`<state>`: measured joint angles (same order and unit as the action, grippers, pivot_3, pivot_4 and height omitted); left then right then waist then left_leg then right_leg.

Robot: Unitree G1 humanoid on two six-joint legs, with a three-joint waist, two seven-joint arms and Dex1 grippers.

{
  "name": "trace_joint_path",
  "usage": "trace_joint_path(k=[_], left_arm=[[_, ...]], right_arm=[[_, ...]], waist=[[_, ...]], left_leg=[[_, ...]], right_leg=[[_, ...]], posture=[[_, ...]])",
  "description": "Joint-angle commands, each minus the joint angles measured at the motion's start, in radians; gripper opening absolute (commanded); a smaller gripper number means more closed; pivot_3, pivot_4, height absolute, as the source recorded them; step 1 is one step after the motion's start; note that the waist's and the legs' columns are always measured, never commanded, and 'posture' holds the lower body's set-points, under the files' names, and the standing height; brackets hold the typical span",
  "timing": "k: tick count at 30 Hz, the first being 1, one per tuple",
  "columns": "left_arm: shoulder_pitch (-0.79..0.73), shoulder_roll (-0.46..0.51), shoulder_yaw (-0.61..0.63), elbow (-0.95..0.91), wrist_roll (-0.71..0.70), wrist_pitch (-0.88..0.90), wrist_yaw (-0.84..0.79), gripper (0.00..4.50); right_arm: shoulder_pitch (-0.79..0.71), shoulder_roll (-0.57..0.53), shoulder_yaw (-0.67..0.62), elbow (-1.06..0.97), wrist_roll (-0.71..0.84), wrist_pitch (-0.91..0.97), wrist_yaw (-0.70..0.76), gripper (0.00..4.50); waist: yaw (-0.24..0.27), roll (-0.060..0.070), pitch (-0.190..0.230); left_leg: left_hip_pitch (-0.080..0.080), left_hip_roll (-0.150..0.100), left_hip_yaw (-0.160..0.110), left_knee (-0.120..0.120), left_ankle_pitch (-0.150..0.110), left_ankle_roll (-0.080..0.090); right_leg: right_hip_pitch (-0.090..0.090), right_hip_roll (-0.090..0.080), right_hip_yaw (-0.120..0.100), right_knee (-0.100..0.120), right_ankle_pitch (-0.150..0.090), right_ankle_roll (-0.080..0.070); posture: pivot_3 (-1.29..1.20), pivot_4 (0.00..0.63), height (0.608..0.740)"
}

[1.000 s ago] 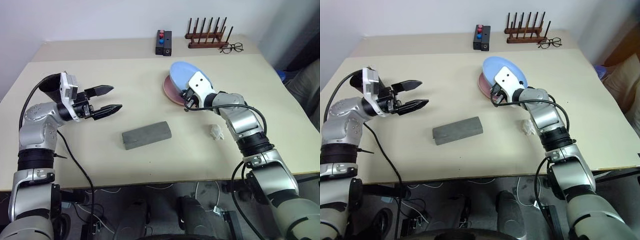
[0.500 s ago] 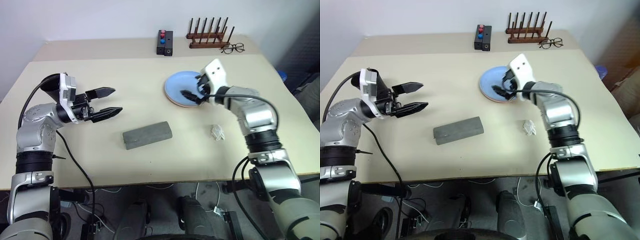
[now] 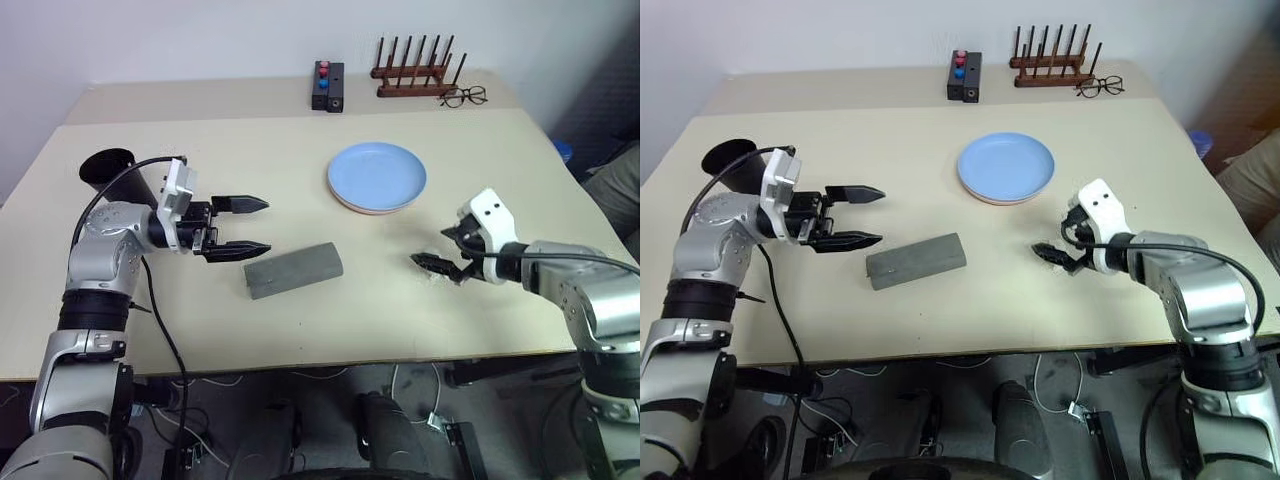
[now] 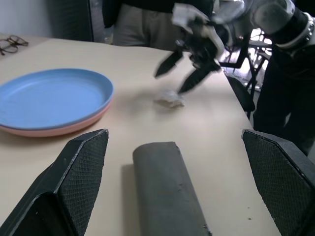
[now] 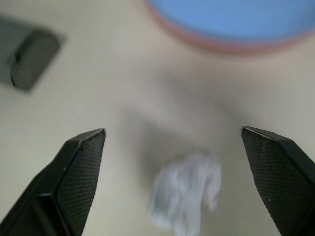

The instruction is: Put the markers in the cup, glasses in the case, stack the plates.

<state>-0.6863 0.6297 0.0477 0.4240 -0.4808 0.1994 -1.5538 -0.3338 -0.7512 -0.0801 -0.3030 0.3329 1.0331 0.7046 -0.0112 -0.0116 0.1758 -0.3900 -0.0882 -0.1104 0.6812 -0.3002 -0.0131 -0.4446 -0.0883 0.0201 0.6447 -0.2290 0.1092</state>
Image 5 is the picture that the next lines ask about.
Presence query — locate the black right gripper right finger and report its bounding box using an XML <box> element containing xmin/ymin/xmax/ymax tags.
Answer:
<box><xmin>241</xmin><ymin>125</ymin><xmax>315</xmax><ymax>236</ymax></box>

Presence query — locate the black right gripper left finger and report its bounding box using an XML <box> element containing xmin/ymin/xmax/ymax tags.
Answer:
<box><xmin>0</xmin><ymin>128</ymin><xmax>107</xmax><ymax>236</ymax></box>

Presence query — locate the blue plate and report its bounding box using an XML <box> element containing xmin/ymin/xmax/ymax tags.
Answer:
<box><xmin>144</xmin><ymin>0</ymin><xmax>315</xmax><ymax>49</ymax></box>

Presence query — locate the grey glasses case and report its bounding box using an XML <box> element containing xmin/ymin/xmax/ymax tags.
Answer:
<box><xmin>0</xmin><ymin>14</ymin><xmax>65</xmax><ymax>92</ymax></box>

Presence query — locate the crumpled white tissue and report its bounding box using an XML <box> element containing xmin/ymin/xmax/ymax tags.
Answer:
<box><xmin>147</xmin><ymin>149</ymin><xmax>223</xmax><ymax>236</ymax></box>

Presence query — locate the pink plate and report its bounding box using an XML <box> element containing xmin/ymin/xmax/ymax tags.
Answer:
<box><xmin>144</xmin><ymin>0</ymin><xmax>315</xmax><ymax>57</ymax></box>

